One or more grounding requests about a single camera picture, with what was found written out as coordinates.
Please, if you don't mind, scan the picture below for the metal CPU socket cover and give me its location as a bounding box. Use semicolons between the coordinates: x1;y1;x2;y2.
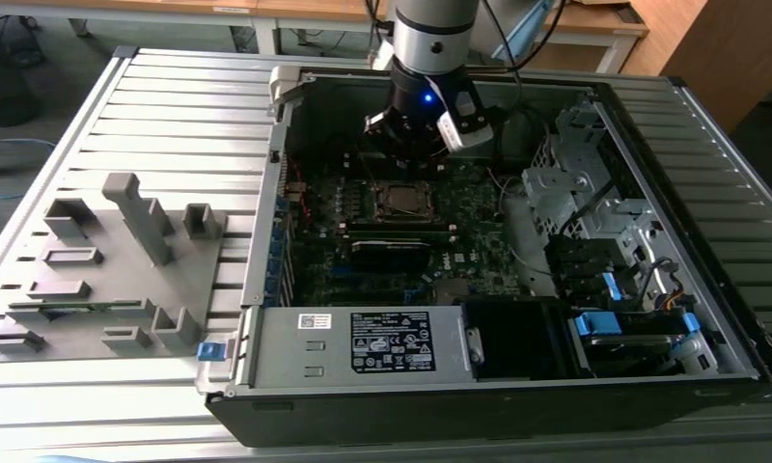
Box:
374;180;447;223

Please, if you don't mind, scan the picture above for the CPU socket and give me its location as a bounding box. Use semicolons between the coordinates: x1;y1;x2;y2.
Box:
371;178;451;224

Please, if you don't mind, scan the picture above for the green motherboard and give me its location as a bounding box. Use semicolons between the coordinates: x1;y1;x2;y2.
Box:
280;152;546;309

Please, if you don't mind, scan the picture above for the silver metal drive cage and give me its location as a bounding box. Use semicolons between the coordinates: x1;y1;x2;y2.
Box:
521;94;662;290

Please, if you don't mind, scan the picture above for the grey chipset heatsink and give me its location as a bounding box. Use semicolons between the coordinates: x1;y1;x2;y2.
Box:
434;278;477;305

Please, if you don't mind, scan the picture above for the black disk bay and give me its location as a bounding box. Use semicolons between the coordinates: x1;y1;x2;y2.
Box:
543;234;627;303

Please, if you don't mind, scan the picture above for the black plastic fan shroud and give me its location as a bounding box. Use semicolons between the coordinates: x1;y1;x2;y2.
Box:
461;297;598;383

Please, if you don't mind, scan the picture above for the grey power supply unit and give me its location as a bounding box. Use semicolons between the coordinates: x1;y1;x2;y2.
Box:
248;305;477;388

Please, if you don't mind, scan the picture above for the blue case latch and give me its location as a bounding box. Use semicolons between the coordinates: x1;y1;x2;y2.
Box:
196;340;228;364

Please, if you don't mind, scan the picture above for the wooden cabinet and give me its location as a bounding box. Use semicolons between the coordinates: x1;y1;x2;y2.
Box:
621;0;772;134

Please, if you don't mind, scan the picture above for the grey plastic parts rack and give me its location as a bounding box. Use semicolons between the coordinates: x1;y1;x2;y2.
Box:
0;172;234;364

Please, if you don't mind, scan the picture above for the black hard disk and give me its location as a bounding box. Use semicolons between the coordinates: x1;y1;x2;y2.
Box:
578;335;678;378

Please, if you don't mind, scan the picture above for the black and grey PC case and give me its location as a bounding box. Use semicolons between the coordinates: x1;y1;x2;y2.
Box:
195;65;772;449

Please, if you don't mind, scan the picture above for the green RAM stick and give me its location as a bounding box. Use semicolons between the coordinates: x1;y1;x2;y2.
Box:
10;299;144;323

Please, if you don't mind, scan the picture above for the black mesh waste bin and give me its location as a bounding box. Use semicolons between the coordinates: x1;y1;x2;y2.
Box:
0;13;47;71

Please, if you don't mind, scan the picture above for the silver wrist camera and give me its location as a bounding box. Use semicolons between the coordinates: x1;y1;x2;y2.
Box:
435;89;497;154

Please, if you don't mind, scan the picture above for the thick dark grey cable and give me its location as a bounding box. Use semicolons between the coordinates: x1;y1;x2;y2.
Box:
493;106;551;163

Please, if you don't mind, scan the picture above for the grey case latch handle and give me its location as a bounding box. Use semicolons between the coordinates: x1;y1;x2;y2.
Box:
267;66;306;120

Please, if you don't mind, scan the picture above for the grey metal bracket with screw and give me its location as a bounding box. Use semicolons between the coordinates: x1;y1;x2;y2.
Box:
522;166;591;204

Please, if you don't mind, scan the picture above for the coloured wire bundle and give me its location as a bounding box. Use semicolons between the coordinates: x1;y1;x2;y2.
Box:
655;284;698;314

